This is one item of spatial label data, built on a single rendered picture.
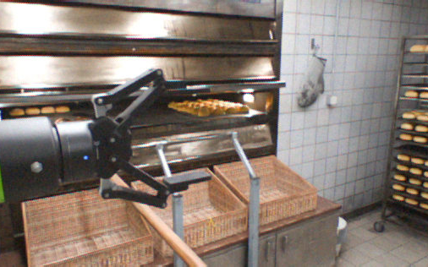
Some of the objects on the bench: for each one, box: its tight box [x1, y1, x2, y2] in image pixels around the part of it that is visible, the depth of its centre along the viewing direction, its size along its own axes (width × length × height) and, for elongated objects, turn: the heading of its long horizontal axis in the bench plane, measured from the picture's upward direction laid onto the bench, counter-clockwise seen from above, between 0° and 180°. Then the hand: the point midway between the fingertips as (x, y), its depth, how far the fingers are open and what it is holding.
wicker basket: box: [213, 155, 317, 226], centre depth 238 cm, size 49×56×28 cm
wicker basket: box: [21, 188, 153, 267], centre depth 177 cm, size 49×56×28 cm
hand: (200, 134), depth 52 cm, fingers open, 13 cm apart
